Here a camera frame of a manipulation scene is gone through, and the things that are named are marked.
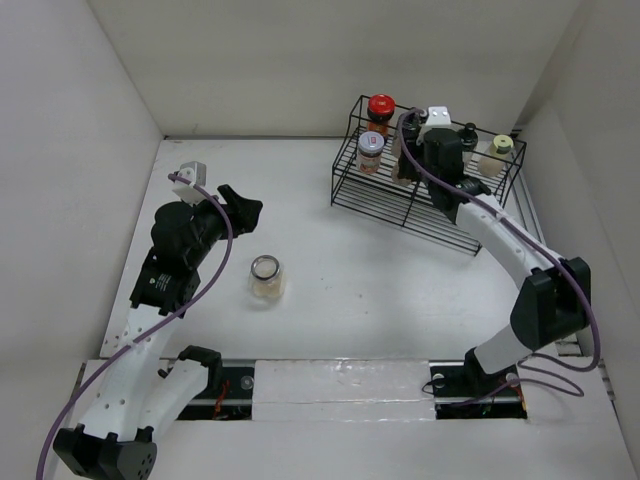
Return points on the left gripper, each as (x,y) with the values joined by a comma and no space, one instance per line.
(242,212)

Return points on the silver lid spice jar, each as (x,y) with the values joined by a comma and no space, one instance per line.
(370,147)

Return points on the black wire rack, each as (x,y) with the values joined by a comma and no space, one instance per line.
(409,207)

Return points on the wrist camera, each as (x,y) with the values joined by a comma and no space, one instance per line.
(433,117)
(194,173)

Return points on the yellow cap spice bottle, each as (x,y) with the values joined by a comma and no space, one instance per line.
(494,160)

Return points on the red cap sauce bottle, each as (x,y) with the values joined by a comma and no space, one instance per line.
(380,110)

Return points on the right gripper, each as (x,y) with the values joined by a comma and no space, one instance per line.
(414,144)

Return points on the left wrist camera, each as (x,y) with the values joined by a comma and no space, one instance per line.
(194,173)

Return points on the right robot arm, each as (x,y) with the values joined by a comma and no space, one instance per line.
(318,281)

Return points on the pink cap spice bottle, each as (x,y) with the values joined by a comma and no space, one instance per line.
(403,172)

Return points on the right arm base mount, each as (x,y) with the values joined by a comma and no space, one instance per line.
(474,397)

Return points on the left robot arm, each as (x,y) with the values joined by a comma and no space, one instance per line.
(117,436)

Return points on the wide glass jar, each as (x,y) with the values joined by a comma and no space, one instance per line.
(267,277)

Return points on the black pump cap spice jar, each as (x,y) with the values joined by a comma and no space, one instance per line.
(469,139)

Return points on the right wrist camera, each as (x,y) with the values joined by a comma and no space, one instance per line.
(433,117)

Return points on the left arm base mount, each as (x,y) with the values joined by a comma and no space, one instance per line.
(232,402)

